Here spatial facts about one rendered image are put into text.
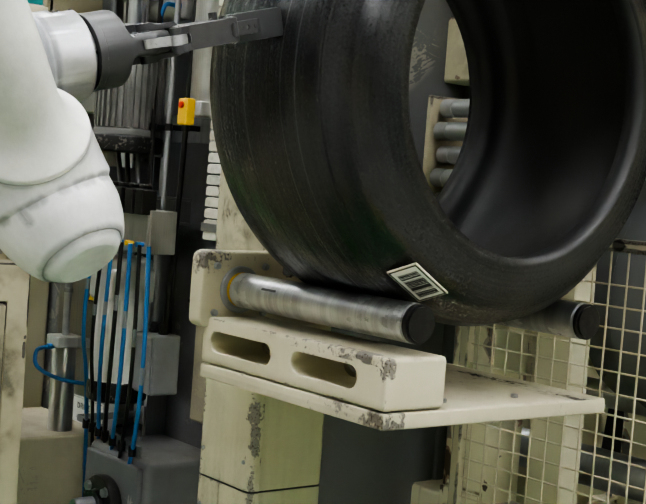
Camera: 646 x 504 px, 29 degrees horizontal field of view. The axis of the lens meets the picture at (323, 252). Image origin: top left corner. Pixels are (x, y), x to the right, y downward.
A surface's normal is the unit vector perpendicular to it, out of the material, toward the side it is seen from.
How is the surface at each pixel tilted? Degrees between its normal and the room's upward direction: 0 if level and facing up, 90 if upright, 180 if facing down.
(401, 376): 90
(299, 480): 90
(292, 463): 90
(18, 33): 97
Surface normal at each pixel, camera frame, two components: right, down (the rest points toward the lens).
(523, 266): 0.60, 0.27
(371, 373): -0.78, -0.03
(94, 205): 0.72, -0.22
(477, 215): -0.11, -0.47
